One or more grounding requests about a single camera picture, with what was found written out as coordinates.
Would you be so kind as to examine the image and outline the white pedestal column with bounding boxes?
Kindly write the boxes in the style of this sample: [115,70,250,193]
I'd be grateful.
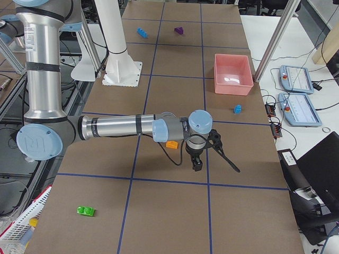
[95,0,142,87]

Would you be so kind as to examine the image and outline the purple toy block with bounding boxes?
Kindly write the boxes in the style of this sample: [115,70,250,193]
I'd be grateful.
[174,26,184,35]

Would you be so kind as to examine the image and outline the orange toy block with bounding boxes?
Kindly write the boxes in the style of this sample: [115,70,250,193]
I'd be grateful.
[166,141,179,149]

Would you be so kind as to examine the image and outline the long blue toy block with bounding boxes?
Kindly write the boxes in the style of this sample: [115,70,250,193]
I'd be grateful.
[137,27,148,38]

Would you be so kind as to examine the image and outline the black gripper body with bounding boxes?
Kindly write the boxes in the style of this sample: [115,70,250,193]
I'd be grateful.
[185,140,206,160]

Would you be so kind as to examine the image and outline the white plastic basket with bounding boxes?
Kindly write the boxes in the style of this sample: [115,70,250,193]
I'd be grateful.
[1,185,52,253]

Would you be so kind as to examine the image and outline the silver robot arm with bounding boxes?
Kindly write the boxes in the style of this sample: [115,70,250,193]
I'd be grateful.
[16,1,212,171]

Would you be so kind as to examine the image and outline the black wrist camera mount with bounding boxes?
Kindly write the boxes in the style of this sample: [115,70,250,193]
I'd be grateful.
[206,129,240,173]

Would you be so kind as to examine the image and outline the pink plastic box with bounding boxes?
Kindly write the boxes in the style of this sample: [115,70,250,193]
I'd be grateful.
[214,53,254,96]

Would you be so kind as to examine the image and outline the small blue toy block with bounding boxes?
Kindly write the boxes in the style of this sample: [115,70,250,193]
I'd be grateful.
[234,104,242,115]

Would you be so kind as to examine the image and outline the green toy block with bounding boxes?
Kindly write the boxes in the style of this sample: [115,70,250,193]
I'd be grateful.
[76,206,95,217]

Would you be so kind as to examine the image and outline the aluminium frame post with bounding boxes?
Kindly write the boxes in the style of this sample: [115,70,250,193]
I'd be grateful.
[253,0,301,83]

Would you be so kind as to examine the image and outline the far teach pendant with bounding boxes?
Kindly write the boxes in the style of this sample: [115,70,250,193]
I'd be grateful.
[279,65,314,94]

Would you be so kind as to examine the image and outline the near teach pendant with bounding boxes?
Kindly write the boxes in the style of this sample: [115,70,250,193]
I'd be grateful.
[278,92,322,127]

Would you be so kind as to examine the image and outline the teach pendant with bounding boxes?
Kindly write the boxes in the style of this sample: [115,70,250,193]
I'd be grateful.
[279,65,314,94]
[278,92,322,127]

